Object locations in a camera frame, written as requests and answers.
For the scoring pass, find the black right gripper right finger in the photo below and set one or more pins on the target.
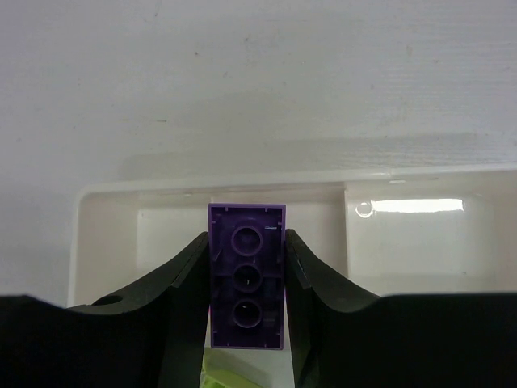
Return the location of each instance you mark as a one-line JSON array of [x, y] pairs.
[[341, 335]]

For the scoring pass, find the purple lego brick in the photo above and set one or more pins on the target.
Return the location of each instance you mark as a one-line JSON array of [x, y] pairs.
[[246, 257]]

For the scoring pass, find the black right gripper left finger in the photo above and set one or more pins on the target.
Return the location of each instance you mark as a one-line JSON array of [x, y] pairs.
[[150, 333]]

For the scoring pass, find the white three-compartment container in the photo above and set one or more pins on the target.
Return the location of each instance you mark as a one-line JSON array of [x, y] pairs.
[[405, 231]]

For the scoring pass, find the green lego brick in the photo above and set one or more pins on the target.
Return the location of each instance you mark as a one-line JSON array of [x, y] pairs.
[[214, 375]]

